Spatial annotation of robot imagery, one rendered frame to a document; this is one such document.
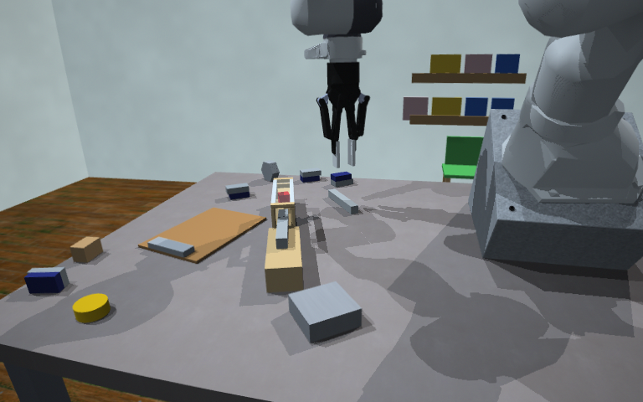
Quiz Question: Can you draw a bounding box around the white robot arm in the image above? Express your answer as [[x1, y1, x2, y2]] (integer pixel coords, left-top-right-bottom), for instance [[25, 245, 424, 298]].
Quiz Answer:
[[291, 0, 643, 204]]

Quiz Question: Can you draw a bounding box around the yellow short cylinder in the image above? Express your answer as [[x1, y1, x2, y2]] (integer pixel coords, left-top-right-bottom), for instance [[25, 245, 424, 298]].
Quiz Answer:
[[73, 293, 111, 322]]

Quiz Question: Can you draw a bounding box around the small tan block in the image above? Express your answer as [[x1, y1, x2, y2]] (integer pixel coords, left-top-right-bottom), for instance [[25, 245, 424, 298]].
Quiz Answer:
[[70, 237, 103, 263]]

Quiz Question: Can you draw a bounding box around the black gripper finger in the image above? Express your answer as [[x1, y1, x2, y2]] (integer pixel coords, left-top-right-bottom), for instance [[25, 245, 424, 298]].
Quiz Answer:
[[345, 93, 370, 166], [316, 94, 344, 168]]

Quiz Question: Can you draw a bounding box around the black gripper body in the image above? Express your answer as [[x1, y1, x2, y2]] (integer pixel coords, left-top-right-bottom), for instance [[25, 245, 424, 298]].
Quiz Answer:
[[326, 62, 361, 108]]

